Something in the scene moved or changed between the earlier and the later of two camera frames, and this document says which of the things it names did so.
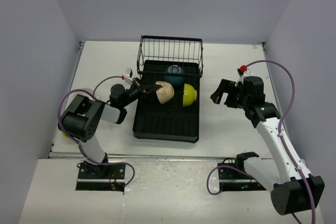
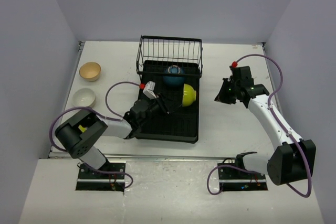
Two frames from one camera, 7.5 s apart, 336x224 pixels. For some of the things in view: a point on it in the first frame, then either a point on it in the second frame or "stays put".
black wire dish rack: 170,56 stays put
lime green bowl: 189,95 stays put
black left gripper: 146,86 to 171,102
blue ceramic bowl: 176,81 stays put
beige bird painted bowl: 166,93 to 90,71
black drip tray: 172,121 stays put
